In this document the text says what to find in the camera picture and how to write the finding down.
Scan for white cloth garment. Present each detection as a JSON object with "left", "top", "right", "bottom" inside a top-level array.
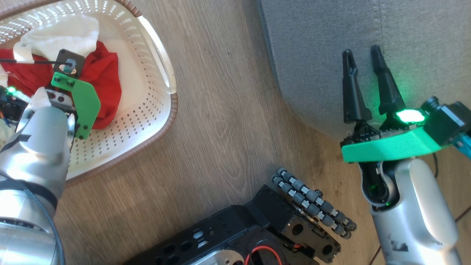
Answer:
[{"left": 13, "top": 14, "right": 100, "bottom": 64}]

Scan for blue cable connector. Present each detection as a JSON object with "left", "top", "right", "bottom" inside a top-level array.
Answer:
[{"left": 453, "top": 133, "right": 471, "bottom": 159}]

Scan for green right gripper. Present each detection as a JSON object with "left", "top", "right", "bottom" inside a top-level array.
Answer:
[{"left": 340, "top": 45, "right": 442, "bottom": 163}]

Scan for white brown-rimmed laundry basket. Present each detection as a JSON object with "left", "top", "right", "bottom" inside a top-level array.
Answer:
[{"left": 0, "top": 0, "right": 179, "bottom": 186}]

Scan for red base cable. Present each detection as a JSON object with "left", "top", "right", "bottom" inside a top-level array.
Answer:
[{"left": 244, "top": 245, "right": 283, "bottom": 265}]

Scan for grey roller mecanum wheel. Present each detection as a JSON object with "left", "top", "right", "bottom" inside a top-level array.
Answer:
[{"left": 272, "top": 167, "right": 357, "bottom": 240}]

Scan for grey fabric sofa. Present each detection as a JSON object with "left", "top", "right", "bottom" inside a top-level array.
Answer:
[{"left": 258, "top": 0, "right": 471, "bottom": 140}]

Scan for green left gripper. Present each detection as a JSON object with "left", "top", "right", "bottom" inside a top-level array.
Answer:
[{"left": 0, "top": 72, "right": 101, "bottom": 139}]

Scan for red and white clothes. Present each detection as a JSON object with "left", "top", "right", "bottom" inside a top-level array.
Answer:
[{"left": 0, "top": 40, "right": 123, "bottom": 130}]

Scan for black camera cable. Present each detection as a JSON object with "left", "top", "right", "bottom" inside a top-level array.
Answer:
[{"left": 0, "top": 58, "right": 56, "bottom": 65}]

